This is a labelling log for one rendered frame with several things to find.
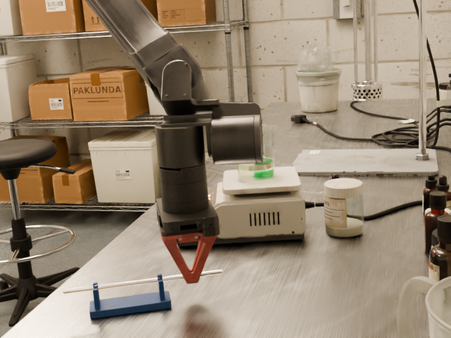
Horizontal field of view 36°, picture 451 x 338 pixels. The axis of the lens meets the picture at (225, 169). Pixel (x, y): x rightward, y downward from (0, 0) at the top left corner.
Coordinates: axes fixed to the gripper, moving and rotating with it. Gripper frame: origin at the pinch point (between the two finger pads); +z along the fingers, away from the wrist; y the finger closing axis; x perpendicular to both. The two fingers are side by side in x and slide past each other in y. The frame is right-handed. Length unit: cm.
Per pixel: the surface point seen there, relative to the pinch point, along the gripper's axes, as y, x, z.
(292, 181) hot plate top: 18.1, -18.3, -5.5
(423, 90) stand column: 50, -55, -12
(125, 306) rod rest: -1.7, 8.5, 2.2
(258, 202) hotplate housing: 16.4, -12.5, -3.3
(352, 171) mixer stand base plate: 48, -39, 2
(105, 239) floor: 245, 18, 80
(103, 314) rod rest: -1.8, 11.3, 2.7
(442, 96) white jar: 113, -91, 1
